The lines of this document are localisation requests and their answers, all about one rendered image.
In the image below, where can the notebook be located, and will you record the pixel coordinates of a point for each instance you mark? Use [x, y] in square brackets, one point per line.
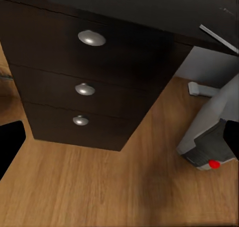
[223, 26]

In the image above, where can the desk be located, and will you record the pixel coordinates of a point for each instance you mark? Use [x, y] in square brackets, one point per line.
[176, 20]

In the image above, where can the desktop computer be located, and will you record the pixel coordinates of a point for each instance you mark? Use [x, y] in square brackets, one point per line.
[203, 144]

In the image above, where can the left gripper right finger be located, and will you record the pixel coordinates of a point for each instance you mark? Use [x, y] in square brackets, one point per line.
[231, 136]

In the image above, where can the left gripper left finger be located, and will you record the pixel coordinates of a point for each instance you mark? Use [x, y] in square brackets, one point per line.
[12, 137]

